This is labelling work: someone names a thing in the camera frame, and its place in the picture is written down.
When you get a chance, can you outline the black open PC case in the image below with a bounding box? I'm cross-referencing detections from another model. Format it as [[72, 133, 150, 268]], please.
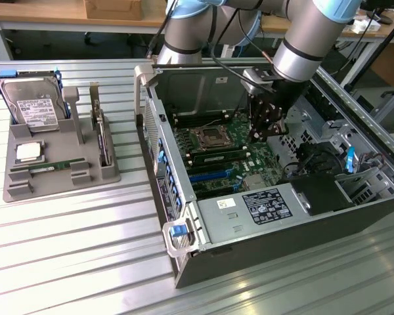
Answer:
[[133, 57, 394, 289]]

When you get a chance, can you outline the green motherboard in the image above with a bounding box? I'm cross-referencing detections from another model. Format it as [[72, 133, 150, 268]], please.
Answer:
[[170, 110, 283, 201]]

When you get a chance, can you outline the black fan shroud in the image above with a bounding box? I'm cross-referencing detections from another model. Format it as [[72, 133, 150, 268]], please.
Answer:
[[277, 172, 355, 216]]

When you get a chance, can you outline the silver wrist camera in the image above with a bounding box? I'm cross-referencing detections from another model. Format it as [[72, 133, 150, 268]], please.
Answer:
[[242, 67, 278, 96]]

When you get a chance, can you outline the blue expansion slot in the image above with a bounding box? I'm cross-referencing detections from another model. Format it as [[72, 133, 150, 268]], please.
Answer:
[[188, 169, 232, 184]]

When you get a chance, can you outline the wooden desk grey frame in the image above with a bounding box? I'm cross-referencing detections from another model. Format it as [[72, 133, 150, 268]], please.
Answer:
[[0, 0, 171, 60], [259, 9, 394, 89]]

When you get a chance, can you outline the silver CPU chip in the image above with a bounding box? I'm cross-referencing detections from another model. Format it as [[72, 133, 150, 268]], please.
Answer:
[[15, 143, 43, 162]]

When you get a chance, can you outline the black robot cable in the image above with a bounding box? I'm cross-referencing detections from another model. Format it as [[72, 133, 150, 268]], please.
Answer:
[[146, 0, 179, 60]]

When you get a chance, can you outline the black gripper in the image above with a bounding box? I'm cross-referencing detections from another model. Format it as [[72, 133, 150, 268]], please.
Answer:
[[248, 78, 313, 142]]

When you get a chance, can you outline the CPU socket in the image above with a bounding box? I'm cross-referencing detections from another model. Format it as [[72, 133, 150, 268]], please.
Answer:
[[190, 125, 232, 152]]

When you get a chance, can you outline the grey parts rack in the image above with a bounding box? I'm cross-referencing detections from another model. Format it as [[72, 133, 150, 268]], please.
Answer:
[[2, 86, 121, 203]]

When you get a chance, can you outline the black wire bundle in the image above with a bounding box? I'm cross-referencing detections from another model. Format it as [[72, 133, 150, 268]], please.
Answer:
[[284, 142, 344, 180]]

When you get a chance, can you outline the grey power supply unit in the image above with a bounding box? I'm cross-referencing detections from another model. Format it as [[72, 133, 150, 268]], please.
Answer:
[[196, 182, 311, 245]]

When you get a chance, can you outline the brown cardboard box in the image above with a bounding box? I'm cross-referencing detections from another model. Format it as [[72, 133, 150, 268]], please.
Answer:
[[85, 0, 142, 20]]

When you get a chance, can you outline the black monitor stand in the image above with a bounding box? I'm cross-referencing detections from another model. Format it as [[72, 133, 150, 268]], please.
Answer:
[[364, 0, 394, 26]]

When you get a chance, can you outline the white small box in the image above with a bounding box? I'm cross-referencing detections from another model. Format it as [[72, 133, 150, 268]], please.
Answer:
[[343, 18, 382, 34]]

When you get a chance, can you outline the black tripod pole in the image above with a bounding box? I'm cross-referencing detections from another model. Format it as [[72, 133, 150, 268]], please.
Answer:
[[343, 12, 394, 93]]

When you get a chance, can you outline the black camera cable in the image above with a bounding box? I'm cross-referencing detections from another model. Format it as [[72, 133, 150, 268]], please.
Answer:
[[206, 0, 276, 83]]

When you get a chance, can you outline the silver chipset heatsink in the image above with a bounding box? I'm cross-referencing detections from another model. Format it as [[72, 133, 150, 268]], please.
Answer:
[[244, 173, 267, 191]]

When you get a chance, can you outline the graphics card with metal bracket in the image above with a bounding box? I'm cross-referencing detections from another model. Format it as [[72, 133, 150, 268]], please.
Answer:
[[89, 81, 114, 168]]

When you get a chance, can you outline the blue disk bay lever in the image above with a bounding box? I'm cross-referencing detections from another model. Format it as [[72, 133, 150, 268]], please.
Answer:
[[346, 146, 356, 175]]

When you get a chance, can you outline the metal disk bay cage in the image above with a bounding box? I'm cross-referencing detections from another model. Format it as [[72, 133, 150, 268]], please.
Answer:
[[267, 94, 332, 171]]

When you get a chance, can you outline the hard disk in blue carrier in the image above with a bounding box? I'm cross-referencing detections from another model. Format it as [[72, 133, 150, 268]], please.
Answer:
[[0, 67, 70, 134]]

